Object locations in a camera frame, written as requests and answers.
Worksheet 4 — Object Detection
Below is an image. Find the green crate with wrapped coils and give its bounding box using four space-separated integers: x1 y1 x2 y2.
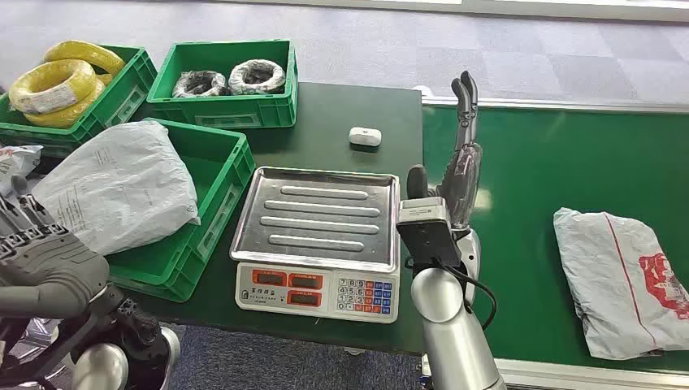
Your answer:
146 39 299 130

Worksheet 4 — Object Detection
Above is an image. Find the green crate with mailer bag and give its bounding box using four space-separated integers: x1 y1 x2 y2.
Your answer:
105 118 256 304

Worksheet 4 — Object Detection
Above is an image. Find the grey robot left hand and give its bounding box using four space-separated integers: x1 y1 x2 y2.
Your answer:
0 175 111 320

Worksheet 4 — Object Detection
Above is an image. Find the black wire coil white wrap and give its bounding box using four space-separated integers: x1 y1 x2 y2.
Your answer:
227 58 287 97

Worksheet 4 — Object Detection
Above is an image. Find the white mailer bag black print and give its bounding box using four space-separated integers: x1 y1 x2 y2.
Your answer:
32 120 202 258

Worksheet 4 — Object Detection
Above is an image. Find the small white earbud case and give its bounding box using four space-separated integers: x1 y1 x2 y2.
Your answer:
349 127 384 148

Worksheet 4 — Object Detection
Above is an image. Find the green crate with yellow coils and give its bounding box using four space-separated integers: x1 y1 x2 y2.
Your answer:
0 44 158 158

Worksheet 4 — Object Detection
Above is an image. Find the chrome chair base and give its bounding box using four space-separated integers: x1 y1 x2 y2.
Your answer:
7 317 74 378

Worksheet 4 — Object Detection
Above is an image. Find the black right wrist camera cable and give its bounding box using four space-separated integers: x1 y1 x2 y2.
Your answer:
403 257 498 332

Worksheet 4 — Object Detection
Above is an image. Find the crumpled white bag red print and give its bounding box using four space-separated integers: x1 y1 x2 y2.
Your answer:
0 145 44 198

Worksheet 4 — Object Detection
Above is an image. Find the black wire coil clear wrap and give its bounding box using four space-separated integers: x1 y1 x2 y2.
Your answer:
171 70 228 99

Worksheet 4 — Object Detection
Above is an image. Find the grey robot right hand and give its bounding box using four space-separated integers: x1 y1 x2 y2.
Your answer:
406 70 483 232

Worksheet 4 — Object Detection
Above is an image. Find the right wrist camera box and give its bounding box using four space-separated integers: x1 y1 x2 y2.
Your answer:
396 197 463 269

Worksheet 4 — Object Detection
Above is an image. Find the yellow wire coil white label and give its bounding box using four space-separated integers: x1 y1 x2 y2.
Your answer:
7 58 98 115

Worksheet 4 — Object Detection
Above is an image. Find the grey mailer bag red stripe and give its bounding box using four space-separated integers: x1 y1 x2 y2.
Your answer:
552 206 689 361

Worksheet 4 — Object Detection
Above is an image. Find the white scale with steel tray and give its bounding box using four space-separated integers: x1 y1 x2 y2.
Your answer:
229 166 402 325

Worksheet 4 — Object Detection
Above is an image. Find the green conveyor belt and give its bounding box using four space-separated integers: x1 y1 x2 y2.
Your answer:
421 95 689 390

